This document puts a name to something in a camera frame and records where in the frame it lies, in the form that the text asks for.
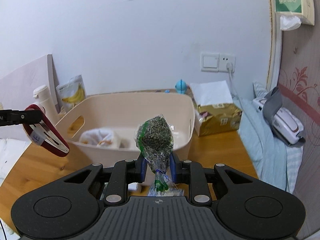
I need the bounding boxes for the red metal hair clip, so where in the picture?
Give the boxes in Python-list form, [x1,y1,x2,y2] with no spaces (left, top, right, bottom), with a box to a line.
[22,104,70,157]

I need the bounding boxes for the bag of dried seeds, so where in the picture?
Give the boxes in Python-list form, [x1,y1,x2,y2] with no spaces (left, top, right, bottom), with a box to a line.
[135,115,174,194]

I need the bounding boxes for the pink leaning board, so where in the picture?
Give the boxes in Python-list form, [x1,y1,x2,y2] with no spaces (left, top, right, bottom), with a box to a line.
[0,54,61,140]

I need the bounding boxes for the cream thermos bottle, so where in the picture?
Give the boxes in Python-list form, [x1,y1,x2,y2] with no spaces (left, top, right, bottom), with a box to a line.
[33,85,60,125]

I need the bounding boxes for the white cloth bundle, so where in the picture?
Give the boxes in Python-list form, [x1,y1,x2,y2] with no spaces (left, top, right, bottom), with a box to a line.
[79,127,121,148]

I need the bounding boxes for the beige plastic storage basket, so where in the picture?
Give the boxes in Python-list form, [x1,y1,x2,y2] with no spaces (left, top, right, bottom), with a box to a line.
[56,92,195,167]

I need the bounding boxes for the banana chips pouch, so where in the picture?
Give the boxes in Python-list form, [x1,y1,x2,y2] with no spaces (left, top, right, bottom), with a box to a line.
[56,75,86,112]

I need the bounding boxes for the white paper sheet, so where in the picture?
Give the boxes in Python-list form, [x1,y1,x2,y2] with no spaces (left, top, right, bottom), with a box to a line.
[190,80,233,106]

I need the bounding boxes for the blue cartoon figurine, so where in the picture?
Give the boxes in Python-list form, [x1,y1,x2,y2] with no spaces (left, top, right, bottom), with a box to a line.
[175,79,190,94]

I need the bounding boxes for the light blue bedding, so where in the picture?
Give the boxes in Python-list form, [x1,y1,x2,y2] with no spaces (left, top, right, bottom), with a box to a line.
[233,94,303,193]

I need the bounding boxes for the white blood pressure monitor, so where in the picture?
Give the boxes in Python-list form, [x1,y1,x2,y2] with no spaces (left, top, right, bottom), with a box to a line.
[253,98,305,147]

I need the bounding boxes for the grey pressure cuff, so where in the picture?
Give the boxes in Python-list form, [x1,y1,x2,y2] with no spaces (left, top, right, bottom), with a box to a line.
[262,87,283,125]

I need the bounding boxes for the green tissue box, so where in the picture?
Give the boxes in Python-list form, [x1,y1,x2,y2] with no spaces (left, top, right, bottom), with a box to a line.
[274,0,315,31]

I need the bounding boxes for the white power cable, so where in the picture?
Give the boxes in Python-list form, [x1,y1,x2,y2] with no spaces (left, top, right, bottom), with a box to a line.
[226,62,258,140]

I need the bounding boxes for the white wall switch socket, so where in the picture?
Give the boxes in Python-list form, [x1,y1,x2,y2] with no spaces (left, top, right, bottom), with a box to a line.
[200,52,236,73]

